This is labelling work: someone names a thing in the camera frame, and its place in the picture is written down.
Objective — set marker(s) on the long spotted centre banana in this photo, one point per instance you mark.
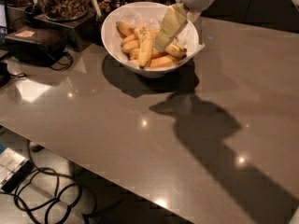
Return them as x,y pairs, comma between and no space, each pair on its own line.
144,35

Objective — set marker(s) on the black device at left edge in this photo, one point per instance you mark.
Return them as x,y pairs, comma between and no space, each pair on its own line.
4,75

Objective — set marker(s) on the banana at bowl back left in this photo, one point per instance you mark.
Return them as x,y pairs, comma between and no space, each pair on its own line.
124,28

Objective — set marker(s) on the dark metal jar stand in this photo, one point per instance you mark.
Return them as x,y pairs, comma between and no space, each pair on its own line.
79,34

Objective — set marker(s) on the white ceramic bowl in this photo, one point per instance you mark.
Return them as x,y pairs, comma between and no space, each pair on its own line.
121,48

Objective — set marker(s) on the white box on floor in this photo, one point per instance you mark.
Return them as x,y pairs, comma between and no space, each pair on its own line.
13,169

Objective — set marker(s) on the black card terminal device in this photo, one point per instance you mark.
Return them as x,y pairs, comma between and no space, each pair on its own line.
39,47

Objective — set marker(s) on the banana at bowl front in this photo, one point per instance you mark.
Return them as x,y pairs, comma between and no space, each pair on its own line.
163,62

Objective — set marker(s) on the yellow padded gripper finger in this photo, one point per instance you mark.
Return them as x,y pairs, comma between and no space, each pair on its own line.
174,21
193,17

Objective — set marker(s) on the banana at bowl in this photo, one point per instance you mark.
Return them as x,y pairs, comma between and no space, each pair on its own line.
124,28
163,62

